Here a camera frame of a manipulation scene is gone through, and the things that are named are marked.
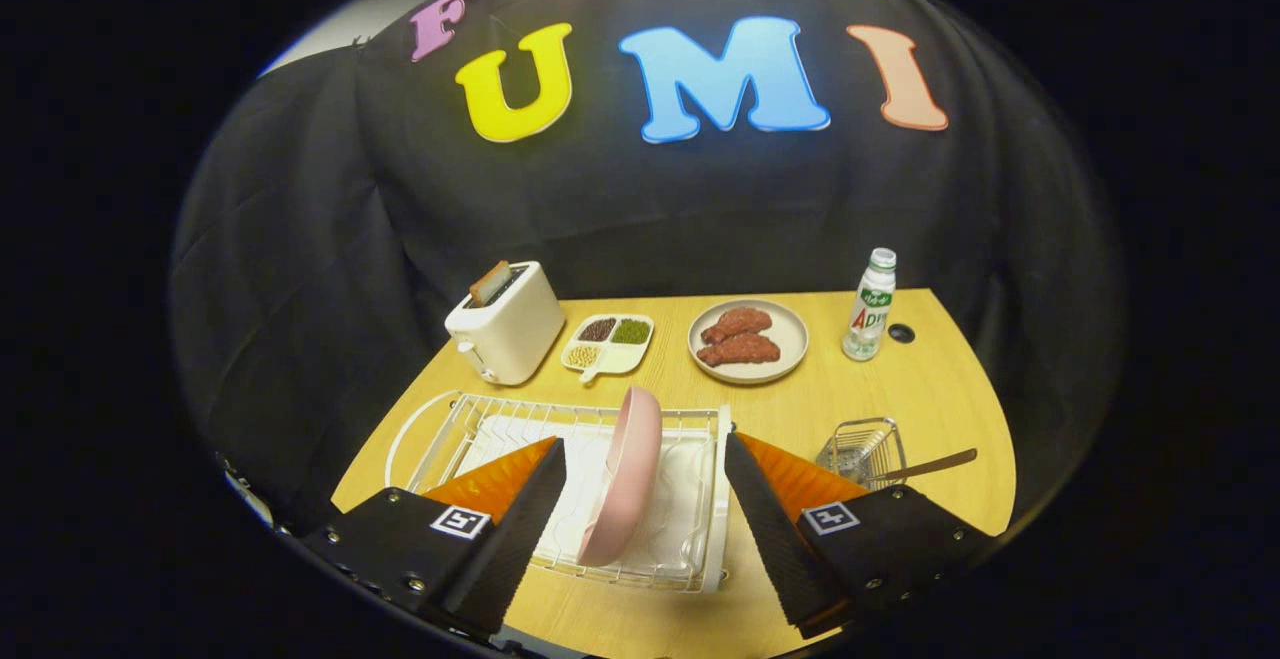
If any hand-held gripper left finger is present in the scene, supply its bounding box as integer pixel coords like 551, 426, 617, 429
300, 436, 568, 638

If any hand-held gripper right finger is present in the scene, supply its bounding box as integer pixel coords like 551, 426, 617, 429
724, 432, 986, 640

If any white wire dish rack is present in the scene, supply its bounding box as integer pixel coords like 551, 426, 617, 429
385, 391, 733, 595

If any metal wire basket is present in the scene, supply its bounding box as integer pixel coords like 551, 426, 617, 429
816, 417, 909, 492

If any pink plate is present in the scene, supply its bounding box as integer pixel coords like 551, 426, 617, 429
577, 386, 664, 568

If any wooden handled spoon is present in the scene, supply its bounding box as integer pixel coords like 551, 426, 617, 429
850, 448, 979, 488

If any beige plate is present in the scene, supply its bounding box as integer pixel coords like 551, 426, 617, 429
688, 299, 810, 386

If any raw meat piece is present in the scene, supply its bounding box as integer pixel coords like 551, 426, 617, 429
697, 333, 782, 369
700, 307, 774, 345

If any white toaster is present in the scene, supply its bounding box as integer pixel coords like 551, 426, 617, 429
445, 260, 567, 387

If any divided tray with beans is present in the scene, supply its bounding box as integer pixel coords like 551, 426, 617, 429
560, 313, 656, 384

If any white bottle green label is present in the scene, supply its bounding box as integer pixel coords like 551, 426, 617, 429
842, 247, 898, 362

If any toast slice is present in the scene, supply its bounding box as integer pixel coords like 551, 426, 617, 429
469, 260, 513, 306

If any black backdrop cloth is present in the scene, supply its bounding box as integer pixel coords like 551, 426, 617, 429
168, 0, 1129, 540

